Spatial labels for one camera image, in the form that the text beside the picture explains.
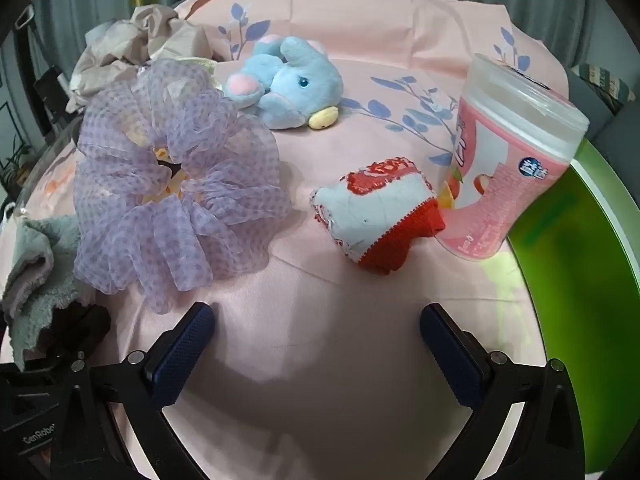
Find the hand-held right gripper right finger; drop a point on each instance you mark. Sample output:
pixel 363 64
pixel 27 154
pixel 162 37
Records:
pixel 452 355

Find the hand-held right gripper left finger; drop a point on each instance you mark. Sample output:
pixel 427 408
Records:
pixel 180 355

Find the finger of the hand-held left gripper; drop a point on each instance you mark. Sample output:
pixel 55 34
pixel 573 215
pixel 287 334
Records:
pixel 85 325

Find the grey-green fleece towel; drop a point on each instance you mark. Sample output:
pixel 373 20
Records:
pixel 45 285

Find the red and white sock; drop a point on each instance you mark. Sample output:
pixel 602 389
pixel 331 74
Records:
pixel 370 210

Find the yellow patterned sock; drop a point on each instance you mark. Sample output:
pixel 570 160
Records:
pixel 161 152

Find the purple checked mesh scrunchie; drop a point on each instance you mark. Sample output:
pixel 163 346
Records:
pixel 120 125

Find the white plastic bag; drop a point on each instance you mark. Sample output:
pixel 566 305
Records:
pixel 10 210

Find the pink floral bedsheet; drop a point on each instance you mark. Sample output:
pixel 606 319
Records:
pixel 320 310

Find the pink canister with clear lid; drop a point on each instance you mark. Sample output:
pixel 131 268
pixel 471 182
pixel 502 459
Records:
pixel 495 190

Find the potted plant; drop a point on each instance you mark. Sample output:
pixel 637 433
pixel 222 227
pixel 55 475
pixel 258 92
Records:
pixel 12 165

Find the black device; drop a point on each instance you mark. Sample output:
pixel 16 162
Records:
pixel 47 90

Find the grey sofa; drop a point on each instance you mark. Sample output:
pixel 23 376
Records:
pixel 620 127

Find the crumpled beige cloth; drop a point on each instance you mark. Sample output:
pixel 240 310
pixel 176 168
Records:
pixel 125 40

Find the blue plush elephant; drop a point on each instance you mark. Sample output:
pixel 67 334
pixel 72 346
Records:
pixel 295 85

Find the metal buckle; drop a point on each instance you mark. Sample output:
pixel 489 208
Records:
pixel 17 22

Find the striped patterned pillow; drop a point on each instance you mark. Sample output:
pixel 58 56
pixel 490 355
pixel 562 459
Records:
pixel 600 77

